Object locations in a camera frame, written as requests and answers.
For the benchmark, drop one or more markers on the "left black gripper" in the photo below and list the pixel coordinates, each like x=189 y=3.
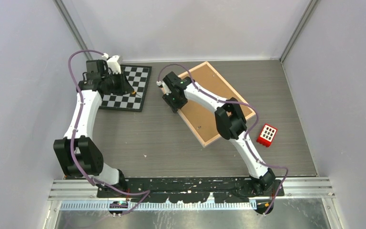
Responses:
x=125 y=88

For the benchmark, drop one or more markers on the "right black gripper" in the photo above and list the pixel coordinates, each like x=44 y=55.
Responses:
x=174 y=107

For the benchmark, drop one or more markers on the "white wooden photo frame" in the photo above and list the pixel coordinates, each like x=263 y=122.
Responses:
x=205 y=101

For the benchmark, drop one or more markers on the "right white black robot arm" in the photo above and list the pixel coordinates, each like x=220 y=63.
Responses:
x=229 y=119

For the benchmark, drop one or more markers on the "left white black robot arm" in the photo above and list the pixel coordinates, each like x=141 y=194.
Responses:
x=76 y=152

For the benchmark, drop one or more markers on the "black white checkerboard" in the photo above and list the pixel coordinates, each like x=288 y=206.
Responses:
x=139 y=77

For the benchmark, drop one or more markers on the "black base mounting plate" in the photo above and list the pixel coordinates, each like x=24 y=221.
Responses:
x=189 y=189

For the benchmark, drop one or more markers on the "red bit holder box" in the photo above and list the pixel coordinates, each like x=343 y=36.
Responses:
x=267 y=135

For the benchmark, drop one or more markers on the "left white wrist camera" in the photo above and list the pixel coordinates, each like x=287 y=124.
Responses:
x=113 y=62

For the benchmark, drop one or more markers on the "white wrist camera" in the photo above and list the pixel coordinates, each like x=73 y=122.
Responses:
x=113 y=62
x=163 y=85

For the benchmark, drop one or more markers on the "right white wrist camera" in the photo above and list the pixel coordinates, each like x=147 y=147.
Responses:
x=163 y=85

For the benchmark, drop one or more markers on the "aluminium rail profile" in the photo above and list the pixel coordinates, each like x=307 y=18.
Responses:
x=80 y=195

